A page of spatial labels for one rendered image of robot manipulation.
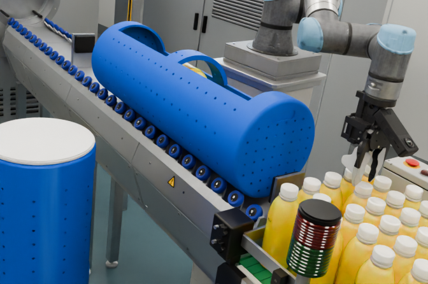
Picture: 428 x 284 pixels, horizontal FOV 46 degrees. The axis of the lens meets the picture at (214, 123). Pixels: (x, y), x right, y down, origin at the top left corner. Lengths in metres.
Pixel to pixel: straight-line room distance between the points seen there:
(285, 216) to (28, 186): 0.62
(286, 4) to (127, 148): 0.74
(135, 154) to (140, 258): 1.05
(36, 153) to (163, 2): 2.77
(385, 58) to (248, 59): 0.78
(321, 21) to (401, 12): 3.00
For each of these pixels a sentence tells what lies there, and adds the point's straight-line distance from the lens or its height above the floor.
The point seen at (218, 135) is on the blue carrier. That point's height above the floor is 1.12.
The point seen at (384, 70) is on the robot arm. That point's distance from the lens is 1.12.
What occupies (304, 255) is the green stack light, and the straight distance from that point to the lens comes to 0.76.
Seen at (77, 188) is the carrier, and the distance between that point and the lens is 1.35.
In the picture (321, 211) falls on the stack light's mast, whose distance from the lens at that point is 0.75.
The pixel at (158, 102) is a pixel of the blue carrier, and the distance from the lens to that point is 1.51.
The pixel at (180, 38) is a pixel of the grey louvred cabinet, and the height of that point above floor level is 0.79.
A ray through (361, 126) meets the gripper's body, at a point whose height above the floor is 1.25.
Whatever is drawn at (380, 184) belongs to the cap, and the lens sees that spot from 1.28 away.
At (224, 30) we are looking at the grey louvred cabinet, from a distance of 3.48.
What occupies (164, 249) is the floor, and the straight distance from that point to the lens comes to 2.74.
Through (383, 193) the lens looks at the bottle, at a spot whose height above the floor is 1.08.
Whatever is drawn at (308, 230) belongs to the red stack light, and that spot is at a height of 1.24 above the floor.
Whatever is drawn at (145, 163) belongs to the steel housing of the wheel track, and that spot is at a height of 0.87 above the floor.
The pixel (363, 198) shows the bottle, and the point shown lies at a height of 1.08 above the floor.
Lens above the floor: 1.62
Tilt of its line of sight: 22 degrees down
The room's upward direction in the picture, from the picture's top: 8 degrees clockwise
